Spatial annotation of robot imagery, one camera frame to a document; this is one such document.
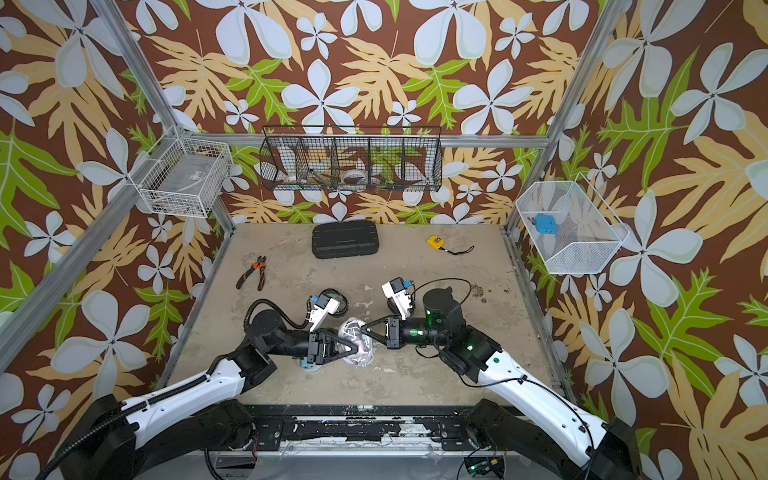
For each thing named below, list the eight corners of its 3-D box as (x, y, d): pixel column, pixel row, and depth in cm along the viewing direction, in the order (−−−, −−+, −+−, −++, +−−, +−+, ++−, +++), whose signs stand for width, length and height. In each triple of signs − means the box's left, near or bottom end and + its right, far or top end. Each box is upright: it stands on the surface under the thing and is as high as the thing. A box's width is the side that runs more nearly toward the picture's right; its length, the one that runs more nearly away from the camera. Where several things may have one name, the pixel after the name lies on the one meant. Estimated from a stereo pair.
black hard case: (315, 261, 111) (312, 252, 106) (315, 234, 120) (312, 224, 115) (379, 254, 113) (379, 245, 109) (374, 228, 122) (374, 218, 117)
